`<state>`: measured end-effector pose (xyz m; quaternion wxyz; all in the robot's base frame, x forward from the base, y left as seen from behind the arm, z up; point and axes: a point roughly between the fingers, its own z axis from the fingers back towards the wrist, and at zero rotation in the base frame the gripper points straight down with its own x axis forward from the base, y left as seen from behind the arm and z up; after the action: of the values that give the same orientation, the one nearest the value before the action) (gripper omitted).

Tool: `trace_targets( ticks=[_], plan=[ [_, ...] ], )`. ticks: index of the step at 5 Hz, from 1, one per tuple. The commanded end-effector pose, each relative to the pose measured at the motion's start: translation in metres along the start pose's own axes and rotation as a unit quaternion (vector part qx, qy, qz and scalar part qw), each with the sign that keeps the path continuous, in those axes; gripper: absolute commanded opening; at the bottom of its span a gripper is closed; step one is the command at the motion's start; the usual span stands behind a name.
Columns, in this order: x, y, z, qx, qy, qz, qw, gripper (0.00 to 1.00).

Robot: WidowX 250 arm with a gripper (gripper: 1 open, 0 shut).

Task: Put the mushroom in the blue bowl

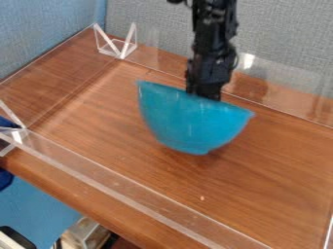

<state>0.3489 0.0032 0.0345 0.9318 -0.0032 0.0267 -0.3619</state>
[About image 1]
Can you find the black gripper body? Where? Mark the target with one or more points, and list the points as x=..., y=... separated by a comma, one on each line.
x=208, y=73

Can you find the blue plastic bowl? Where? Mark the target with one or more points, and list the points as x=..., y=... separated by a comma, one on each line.
x=188, y=123

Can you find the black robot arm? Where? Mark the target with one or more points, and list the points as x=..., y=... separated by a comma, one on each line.
x=213, y=25

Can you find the clear acrylic back barrier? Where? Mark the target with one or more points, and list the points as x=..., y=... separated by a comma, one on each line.
x=287, y=89

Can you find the clear acrylic barrier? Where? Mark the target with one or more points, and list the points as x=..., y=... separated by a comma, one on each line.
x=175, y=215
x=287, y=89

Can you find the clear acrylic front barrier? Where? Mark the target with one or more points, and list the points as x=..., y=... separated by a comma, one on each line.
x=175, y=215

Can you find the dark blue object left edge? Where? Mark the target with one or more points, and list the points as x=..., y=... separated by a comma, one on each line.
x=5, y=175

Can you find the grey box under table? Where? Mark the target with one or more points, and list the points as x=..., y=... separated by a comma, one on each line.
x=84, y=235

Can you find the black white object bottom left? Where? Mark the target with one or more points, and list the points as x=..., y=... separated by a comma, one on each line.
x=12, y=240

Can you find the clear acrylic corner bracket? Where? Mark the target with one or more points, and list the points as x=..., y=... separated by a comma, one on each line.
x=112, y=46

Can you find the clear acrylic left bracket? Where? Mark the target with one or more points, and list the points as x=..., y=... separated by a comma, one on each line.
x=10, y=135

